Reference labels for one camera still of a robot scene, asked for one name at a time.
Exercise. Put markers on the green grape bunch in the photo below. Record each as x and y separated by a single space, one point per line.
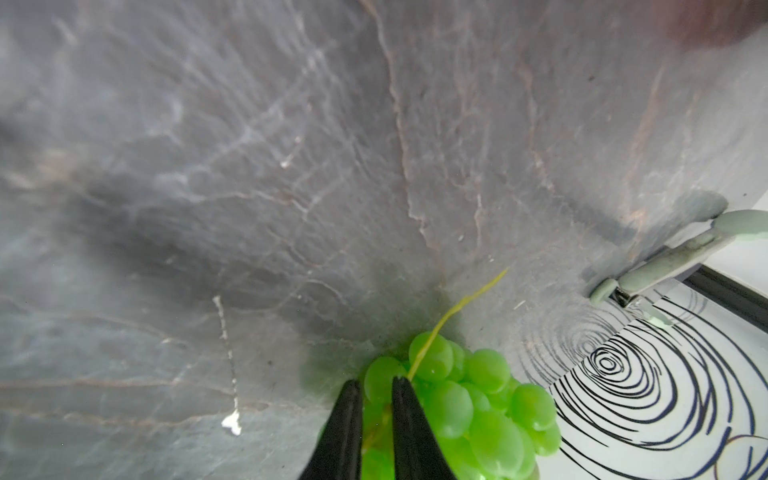
487 424

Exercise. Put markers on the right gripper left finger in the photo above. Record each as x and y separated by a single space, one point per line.
337 455

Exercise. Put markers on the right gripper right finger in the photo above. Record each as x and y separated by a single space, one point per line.
417 455

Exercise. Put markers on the metal tongs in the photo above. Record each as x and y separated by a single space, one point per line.
629 291

